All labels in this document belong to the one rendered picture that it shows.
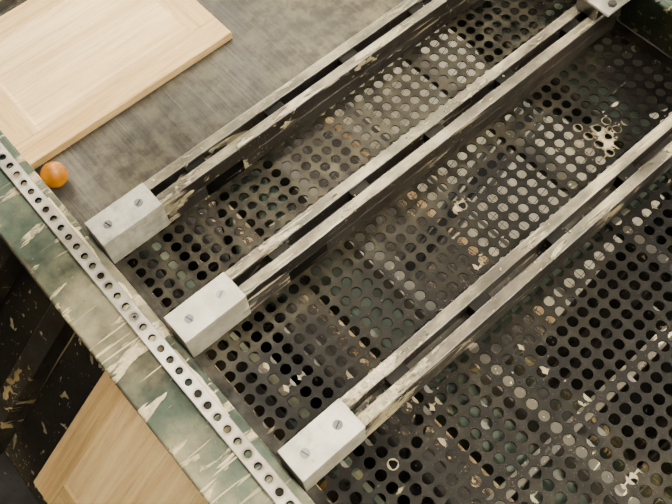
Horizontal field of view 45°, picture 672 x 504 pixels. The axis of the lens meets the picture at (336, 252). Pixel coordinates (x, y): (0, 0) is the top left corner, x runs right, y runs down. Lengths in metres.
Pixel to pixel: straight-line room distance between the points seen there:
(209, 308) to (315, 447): 0.29
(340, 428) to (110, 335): 0.42
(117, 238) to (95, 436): 0.51
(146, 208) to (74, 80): 0.40
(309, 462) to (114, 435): 0.62
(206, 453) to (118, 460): 0.50
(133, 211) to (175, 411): 0.37
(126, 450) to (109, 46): 0.83
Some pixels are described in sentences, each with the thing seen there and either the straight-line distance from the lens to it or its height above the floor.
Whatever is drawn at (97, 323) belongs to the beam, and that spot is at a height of 0.85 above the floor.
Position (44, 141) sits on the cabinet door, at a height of 0.93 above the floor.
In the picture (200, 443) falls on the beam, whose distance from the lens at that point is 1.31.
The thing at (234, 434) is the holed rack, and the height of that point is 0.90.
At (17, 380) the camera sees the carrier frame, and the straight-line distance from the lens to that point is 1.91.
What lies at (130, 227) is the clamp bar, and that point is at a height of 0.97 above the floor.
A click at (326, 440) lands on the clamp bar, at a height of 0.98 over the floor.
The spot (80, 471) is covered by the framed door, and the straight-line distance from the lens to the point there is 1.86.
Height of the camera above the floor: 1.64
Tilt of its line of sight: 21 degrees down
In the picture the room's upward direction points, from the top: 36 degrees clockwise
